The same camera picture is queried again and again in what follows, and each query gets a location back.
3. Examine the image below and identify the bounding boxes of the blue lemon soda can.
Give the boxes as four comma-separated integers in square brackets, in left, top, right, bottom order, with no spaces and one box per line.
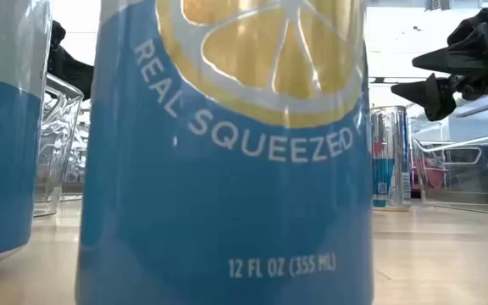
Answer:
[0,0,53,280]
[75,0,375,305]

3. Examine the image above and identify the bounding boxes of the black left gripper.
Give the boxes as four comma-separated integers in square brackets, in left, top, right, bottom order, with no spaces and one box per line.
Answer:
[47,19,95,102]

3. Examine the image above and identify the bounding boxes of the blue silver energy drink can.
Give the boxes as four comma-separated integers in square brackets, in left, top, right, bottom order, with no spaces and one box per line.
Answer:
[369,105,413,212]

